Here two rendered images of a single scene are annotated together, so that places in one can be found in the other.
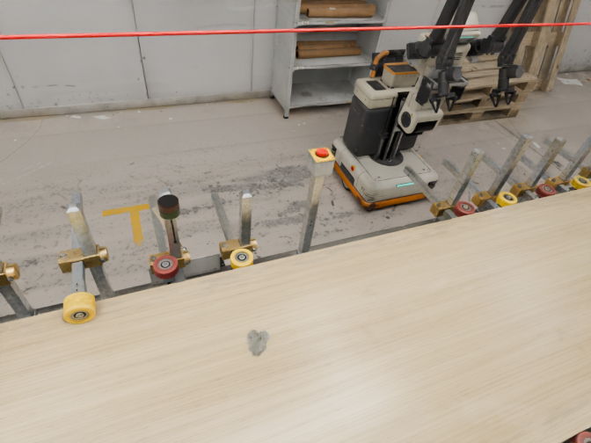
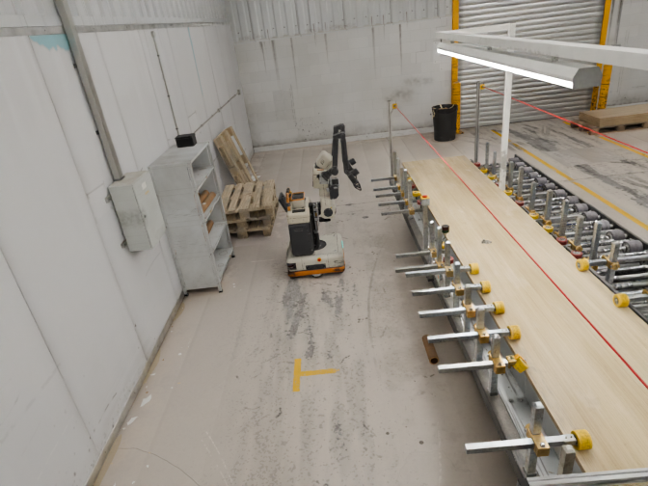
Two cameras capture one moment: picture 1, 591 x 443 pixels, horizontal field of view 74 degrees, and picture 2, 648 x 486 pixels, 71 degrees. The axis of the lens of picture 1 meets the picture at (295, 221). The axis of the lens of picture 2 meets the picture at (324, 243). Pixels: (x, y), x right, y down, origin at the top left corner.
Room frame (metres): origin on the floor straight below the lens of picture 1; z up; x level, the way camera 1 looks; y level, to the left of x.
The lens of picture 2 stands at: (0.04, 3.54, 2.68)
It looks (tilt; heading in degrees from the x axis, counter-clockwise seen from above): 26 degrees down; 300
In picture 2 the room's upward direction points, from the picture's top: 7 degrees counter-clockwise
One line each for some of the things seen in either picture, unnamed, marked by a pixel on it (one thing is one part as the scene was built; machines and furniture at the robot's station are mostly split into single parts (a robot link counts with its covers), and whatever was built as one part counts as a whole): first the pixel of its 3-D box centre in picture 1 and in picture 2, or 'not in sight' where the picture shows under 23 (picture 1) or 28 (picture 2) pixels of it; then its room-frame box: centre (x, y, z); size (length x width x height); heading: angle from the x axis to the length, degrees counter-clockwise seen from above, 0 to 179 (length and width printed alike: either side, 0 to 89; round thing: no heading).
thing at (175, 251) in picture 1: (173, 243); (439, 254); (0.85, 0.40, 0.93); 0.04 x 0.04 x 0.48; 28
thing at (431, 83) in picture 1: (441, 85); (332, 185); (2.35, -0.75, 0.99); 0.28 x 0.16 x 0.22; 118
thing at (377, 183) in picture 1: (381, 167); (315, 254); (2.61, -0.61, 0.16); 0.67 x 0.64 x 0.25; 28
